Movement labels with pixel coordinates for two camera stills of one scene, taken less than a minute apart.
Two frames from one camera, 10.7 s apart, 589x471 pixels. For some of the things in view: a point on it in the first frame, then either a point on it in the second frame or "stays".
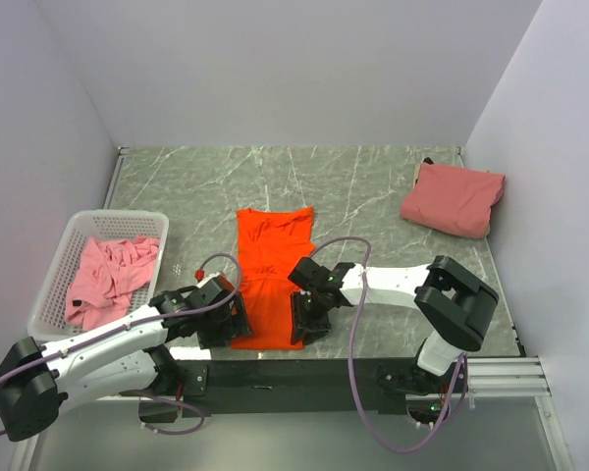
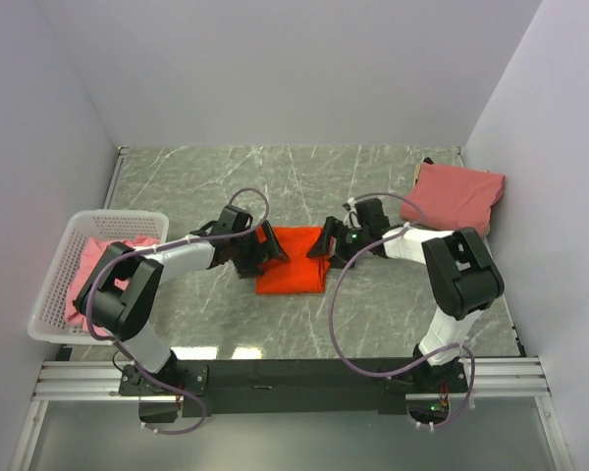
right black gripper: [315, 329] -> [333, 229]
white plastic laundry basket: [47, 320] stays
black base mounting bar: [218, 389] stays
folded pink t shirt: [452, 198] stays
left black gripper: [237, 324] -> [268, 249]
